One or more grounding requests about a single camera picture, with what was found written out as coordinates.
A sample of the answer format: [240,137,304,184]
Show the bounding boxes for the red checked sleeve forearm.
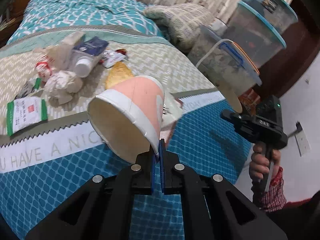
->
[254,167,311,212]

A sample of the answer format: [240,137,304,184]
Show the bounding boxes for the white wall socket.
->
[294,121,311,157]

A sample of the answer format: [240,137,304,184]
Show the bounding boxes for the clear plastic tea bottle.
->
[61,32,108,78]

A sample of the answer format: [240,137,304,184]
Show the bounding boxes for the yellow red cardboard box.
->
[160,92,183,147]

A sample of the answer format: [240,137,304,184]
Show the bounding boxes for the clear storage box blue handle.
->
[188,25,262,96]

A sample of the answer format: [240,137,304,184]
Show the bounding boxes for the grey patterned pillow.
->
[143,3,214,53]

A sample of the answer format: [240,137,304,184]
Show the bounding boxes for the pink white paper cup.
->
[87,75,165,164]

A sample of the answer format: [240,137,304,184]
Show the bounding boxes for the red white snack wrapper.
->
[99,49,127,69]

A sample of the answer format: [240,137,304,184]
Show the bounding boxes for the orange snack package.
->
[238,88,260,115]

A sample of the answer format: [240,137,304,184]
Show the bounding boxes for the white tissue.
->
[44,70,83,105]

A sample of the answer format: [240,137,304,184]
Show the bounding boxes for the beige round trash bin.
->
[219,83,242,113]

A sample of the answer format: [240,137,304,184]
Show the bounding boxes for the green white sachet packet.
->
[7,96,48,136]

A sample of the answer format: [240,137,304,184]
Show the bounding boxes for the upper clear storage box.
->
[222,0,298,68]

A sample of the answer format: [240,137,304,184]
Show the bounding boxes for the teal white patterned quilt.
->
[8,0,163,43]

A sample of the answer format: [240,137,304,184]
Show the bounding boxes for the person's right hand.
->
[249,144,281,181]

